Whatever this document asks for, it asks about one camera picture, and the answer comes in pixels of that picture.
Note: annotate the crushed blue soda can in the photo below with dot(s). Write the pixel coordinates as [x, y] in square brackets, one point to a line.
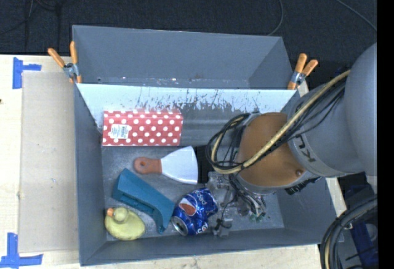
[195, 209]

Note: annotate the teal angled block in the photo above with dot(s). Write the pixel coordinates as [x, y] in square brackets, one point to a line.
[138, 191]

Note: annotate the brown cardboard board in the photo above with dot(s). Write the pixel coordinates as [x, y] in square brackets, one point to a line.
[46, 154]

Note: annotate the yellow rubber duck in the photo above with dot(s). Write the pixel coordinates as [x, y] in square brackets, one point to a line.
[126, 226]

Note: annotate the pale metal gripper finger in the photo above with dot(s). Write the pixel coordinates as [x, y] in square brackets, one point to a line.
[222, 231]
[227, 221]

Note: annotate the grey metal bin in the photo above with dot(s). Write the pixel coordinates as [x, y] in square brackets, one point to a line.
[172, 55]

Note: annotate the red white-dotted box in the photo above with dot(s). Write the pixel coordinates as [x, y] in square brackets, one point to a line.
[147, 132]

